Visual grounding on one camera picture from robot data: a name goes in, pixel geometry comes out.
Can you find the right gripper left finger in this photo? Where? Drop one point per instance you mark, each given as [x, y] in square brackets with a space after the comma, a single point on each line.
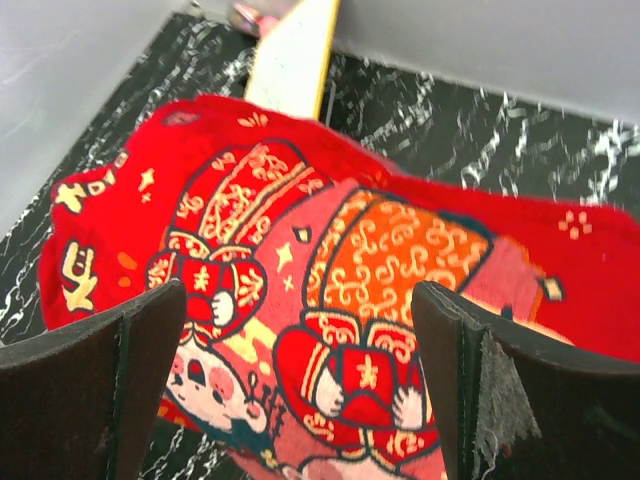
[80, 402]

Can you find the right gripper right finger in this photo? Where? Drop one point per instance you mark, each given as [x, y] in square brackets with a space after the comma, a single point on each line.
[511, 403]

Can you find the red patterned pillowcase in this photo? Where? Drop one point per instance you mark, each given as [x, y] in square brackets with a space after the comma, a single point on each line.
[299, 251]

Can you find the small yellow-framed whiteboard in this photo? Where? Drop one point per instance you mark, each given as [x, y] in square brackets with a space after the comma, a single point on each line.
[291, 61]

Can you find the pink whiteboard marker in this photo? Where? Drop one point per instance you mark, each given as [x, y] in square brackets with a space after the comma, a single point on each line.
[250, 21]

